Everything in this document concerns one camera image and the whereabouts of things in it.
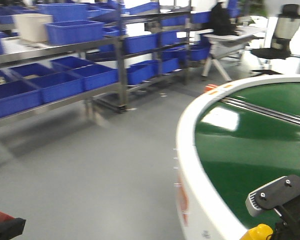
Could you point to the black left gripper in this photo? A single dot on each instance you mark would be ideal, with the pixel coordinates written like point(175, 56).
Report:
point(12, 228)

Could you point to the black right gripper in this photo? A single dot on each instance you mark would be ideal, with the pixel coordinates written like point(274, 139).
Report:
point(292, 222)

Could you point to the yellow studded toy brick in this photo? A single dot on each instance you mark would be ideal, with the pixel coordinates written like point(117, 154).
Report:
point(260, 232)

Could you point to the white outer turntable rim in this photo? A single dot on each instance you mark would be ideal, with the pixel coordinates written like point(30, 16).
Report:
point(230, 141)

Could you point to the steel shelving rack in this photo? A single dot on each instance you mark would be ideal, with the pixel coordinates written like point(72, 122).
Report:
point(90, 60)

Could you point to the white office desk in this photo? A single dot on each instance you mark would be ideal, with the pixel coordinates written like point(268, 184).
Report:
point(224, 45)

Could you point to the black mesh office chair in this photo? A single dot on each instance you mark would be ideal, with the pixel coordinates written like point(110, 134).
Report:
point(287, 24)

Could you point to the beige plastic basket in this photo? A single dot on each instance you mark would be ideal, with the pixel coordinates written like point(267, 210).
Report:
point(32, 26)

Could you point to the black backpack on desk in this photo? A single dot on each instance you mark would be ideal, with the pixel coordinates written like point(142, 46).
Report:
point(219, 21)

